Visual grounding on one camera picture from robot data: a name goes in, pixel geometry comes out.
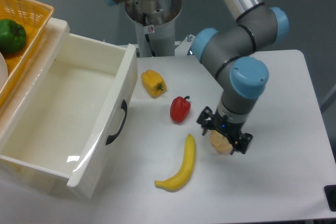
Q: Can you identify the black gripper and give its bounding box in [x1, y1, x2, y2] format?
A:
[196, 106, 253, 155]

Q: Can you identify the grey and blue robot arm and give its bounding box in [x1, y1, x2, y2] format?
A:
[106, 0, 289, 153]

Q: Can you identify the white drawer cabinet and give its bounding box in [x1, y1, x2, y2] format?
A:
[1, 19, 93, 194]

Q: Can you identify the cream cauliflower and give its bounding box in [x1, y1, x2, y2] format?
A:
[209, 131, 233, 155]

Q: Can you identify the red bell pepper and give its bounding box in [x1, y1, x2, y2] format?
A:
[170, 96, 191, 124]

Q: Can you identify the yellow banana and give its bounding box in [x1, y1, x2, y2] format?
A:
[154, 134, 196, 192]

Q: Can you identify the yellow bell pepper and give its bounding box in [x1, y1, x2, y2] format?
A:
[141, 70, 167, 98]

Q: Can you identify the black corner device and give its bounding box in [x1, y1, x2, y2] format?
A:
[324, 185, 336, 212]

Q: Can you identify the yellow woven basket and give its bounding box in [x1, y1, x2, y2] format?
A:
[1, 0, 54, 105]

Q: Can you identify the white plate in basket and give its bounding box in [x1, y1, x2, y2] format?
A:
[0, 54, 8, 89]

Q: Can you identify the green bell pepper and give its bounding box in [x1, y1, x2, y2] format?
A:
[1, 19, 26, 54]

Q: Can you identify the black cable on pedestal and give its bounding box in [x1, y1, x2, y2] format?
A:
[142, 13, 157, 57]

